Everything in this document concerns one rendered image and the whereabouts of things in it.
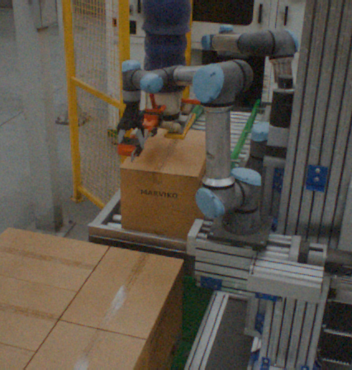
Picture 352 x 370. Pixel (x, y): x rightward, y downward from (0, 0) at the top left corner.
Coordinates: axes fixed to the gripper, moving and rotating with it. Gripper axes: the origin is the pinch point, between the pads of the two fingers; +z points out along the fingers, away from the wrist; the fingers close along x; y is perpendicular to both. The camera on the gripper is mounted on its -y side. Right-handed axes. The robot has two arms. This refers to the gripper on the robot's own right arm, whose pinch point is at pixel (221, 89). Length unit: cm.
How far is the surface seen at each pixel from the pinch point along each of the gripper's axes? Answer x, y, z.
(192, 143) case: -13.0, 13.8, 28.3
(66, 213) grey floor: -117, -49, 123
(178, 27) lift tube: -19, 39, -39
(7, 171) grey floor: -194, -105, 123
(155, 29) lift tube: -29, 42, -38
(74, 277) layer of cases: -53, 94, 70
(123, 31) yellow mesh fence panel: -61, -17, -24
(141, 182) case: -31, 54, 36
